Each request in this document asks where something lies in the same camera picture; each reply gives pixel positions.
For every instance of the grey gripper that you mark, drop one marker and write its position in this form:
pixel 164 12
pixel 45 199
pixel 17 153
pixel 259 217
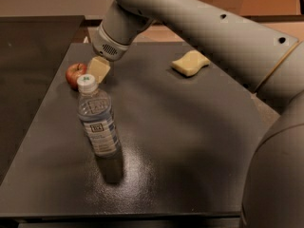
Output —
pixel 109 47

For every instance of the red apple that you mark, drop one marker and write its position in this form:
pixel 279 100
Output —
pixel 73 72

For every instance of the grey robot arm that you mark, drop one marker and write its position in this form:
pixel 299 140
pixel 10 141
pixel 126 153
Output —
pixel 268 62

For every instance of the clear plastic water bottle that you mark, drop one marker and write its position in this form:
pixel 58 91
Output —
pixel 95 113

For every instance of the dark side table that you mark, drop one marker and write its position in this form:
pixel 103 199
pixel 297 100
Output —
pixel 31 51

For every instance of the yellow sponge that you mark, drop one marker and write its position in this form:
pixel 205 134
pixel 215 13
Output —
pixel 190 63

